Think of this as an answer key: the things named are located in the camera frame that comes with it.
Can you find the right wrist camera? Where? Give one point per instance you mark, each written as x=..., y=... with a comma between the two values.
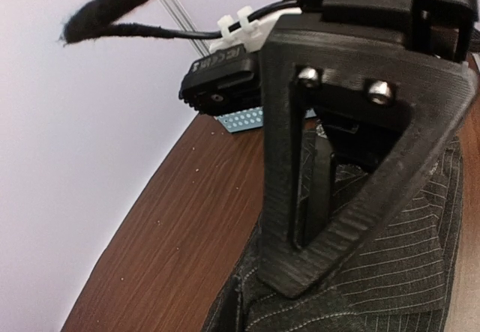
x=228, y=79

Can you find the right aluminium corner post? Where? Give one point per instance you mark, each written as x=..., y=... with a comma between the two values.
x=184, y=22

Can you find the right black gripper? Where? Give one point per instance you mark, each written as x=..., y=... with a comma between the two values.
x=435, y=27

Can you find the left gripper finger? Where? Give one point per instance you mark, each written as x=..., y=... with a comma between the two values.
x=227, y=309

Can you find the black pinstriped long sleeve shirt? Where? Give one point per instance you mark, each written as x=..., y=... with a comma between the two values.
x=400, y=281

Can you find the light blue perforated plastic basket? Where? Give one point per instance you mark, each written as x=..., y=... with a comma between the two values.
x=275, y=118

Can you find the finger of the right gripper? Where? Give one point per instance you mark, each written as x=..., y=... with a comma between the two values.
x=387, y=111
x=320, y=192

